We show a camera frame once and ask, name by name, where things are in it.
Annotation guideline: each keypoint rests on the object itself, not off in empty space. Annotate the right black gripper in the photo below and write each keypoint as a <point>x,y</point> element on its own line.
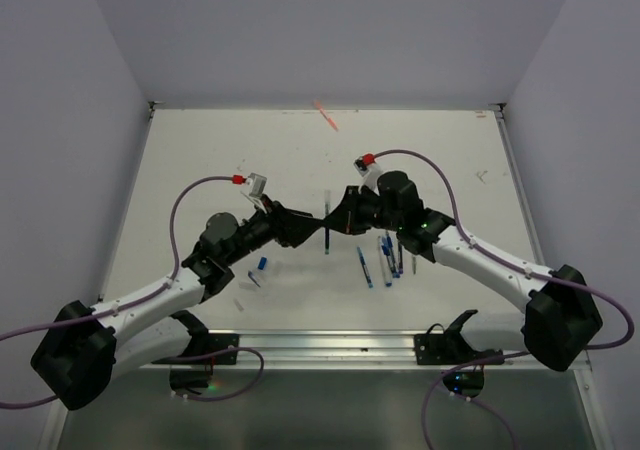
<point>345,216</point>

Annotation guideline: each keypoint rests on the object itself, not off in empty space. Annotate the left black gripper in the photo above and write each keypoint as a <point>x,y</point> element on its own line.
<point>288,226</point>

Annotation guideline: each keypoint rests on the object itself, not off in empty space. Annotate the blue clear gel pen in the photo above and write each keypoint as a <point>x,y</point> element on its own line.
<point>389,253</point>

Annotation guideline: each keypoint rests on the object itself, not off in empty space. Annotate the blue cap marker pen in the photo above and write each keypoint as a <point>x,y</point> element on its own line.
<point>384,262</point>

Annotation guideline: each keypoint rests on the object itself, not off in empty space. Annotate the clear pen cap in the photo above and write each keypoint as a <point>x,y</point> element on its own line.
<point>240,303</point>
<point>248,286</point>

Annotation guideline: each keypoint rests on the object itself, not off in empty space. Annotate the orange gel pen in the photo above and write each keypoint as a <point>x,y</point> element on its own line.
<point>318,106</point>

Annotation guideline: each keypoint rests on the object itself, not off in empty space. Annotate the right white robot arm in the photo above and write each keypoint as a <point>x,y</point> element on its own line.
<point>560,316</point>

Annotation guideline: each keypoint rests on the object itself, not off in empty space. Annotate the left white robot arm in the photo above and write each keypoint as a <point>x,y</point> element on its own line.
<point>85,348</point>

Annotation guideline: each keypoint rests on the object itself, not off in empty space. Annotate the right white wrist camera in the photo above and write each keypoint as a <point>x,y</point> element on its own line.
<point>369,170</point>

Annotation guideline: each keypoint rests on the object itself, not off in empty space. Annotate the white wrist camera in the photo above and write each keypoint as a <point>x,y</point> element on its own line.
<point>369,170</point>
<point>253,189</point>

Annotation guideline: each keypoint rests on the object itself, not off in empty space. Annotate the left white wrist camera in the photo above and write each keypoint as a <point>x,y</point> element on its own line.
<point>253,189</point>

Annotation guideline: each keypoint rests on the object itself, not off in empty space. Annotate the aluminium front rail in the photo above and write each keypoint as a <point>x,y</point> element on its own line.
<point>320,350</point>

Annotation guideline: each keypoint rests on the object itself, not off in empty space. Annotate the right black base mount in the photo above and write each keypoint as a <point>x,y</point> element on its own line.
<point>440,345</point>

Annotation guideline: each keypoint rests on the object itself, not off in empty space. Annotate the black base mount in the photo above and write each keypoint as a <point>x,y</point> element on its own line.
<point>202,342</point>
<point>440,345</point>

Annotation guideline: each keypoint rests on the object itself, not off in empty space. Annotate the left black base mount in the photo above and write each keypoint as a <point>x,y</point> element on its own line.
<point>202,342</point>

